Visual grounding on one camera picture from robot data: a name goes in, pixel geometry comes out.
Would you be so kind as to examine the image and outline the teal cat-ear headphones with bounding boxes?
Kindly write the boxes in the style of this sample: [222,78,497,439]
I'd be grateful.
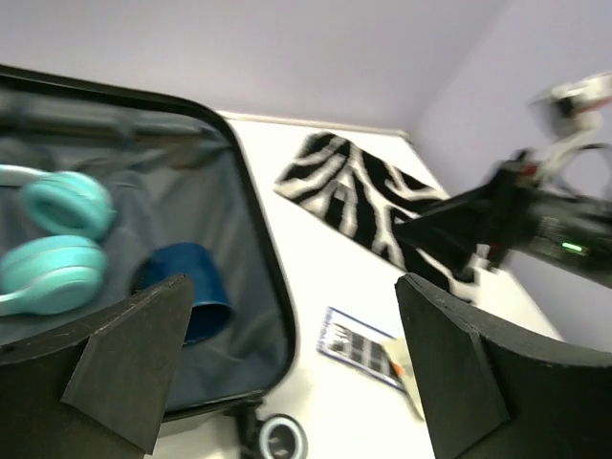
[1,164,116,317]

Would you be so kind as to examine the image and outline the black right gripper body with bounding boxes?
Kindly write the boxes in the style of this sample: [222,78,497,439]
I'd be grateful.
[481,150,611,288]

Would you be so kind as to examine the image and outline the dark blue cup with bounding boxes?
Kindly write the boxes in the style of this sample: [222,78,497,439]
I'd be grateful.
[130,242,233,346]

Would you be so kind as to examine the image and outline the white card with orange dots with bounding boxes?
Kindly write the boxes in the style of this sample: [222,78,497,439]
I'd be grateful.
[382,338,425,421]

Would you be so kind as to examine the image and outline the black space-print kids suitcase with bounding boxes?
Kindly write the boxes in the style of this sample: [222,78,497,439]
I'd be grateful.
[1,66,308,458]

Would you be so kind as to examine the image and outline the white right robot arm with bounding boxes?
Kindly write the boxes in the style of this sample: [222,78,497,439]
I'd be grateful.
[397,73,611,287]

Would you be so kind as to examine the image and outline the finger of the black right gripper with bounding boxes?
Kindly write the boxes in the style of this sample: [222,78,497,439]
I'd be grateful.
[398,184,507,282]

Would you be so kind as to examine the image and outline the zebra print fuzzy pouch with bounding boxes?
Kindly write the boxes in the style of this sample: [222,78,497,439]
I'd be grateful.
[274,132,479,303]

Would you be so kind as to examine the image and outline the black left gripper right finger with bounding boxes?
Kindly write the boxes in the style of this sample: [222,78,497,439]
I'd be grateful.
[396,273,611,458]

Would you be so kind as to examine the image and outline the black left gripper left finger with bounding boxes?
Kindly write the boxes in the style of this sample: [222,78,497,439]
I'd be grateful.
[1,275,193,459]

